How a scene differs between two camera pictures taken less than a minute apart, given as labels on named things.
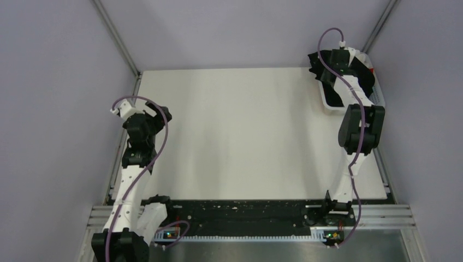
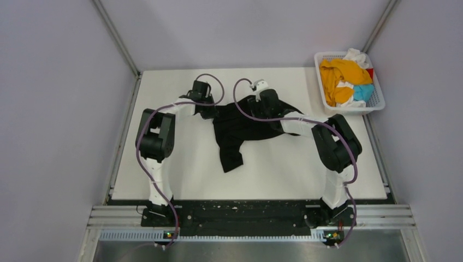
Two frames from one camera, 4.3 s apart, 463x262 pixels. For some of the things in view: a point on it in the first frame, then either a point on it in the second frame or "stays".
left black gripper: [158, 119] -> [211, 114]
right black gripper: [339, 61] -> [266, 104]
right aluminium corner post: [377, 30] stays
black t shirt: [320, 62] -> [231, 127]
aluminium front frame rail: [366, 217] stays
